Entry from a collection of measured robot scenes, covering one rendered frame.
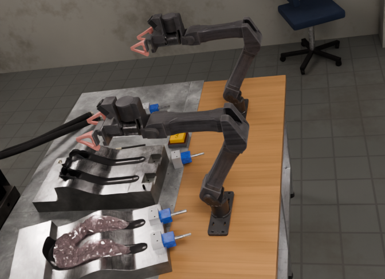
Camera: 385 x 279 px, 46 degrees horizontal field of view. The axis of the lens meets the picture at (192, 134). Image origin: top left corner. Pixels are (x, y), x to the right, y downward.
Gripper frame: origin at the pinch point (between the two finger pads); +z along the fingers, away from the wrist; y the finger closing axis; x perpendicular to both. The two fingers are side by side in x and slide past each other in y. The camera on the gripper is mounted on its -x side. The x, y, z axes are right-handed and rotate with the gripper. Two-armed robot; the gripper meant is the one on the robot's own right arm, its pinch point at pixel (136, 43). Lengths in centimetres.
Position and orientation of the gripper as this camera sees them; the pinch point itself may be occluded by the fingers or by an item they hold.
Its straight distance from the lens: 197.5
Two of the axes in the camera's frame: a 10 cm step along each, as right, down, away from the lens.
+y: -1.8, 6.3, -7.6
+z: -9.6, 0.6, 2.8
